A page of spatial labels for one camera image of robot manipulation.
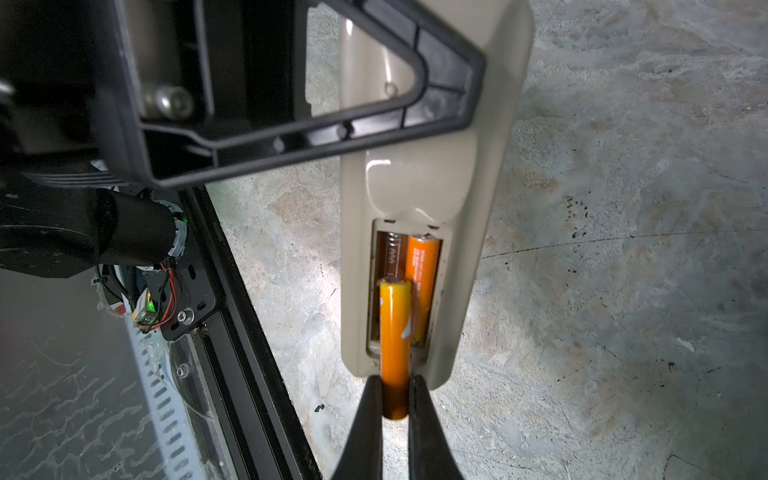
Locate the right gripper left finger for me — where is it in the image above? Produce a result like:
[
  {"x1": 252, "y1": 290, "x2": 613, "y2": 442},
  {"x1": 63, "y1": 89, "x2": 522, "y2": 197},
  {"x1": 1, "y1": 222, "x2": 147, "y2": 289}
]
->
[{"x1": 332, "y1": 375, "x2": 383, "y2": 480}]

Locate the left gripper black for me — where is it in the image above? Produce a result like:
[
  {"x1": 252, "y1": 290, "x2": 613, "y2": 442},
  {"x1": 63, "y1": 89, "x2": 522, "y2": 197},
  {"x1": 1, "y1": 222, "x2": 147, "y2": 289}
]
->
[{"x1": 1, "y1": 1, "x2": 138, "y2": 180}]

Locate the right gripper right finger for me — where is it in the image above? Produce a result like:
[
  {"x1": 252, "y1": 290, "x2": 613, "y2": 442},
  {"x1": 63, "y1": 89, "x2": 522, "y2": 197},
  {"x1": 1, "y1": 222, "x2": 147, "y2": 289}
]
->
[{"x1": 408, "y1": 375, "x2": 463, "y2": 480}]

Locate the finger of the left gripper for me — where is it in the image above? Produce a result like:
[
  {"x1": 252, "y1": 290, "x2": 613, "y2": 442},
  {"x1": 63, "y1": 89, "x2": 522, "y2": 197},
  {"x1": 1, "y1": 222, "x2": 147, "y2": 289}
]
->
[{"x1": 89, "y1": 1, "x2": 485, "y2": 189}]

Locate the orange battery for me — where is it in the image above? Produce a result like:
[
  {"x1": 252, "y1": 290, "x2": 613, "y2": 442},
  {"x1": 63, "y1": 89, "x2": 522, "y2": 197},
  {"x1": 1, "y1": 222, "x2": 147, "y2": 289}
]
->
[
  {"x1": 405, "y1": 235, "x2": 441, "y2": 344},
  {"x1": 379, "y1": 278, "x2": 412, "y2": 420}
]

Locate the white remote control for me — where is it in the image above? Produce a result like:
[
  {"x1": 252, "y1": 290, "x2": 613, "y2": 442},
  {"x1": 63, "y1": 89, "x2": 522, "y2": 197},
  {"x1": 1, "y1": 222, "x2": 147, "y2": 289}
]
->
[{"x1": 340, "y1": 1, "x2": 535, "y2": 388}]

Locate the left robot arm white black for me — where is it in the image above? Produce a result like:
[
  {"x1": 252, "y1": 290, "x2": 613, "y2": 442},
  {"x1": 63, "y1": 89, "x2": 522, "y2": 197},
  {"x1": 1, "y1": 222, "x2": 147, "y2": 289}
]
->
[{"x1": 1, "y1": 1, "x2": 486, "y2": 278}]

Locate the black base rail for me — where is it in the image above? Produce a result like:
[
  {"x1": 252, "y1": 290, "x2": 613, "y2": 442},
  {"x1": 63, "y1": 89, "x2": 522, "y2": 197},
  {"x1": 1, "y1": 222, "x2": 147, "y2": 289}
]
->
[{"x1": 162, "y1": 187, "x2": 322, "y2": 479}]

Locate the white slotted cable duct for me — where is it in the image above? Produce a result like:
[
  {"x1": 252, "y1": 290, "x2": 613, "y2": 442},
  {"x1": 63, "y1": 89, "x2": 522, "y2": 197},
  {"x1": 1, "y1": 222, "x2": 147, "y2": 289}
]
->
[{"x1": 123, "y1": 314, "x2": 207, "y2": 479}]

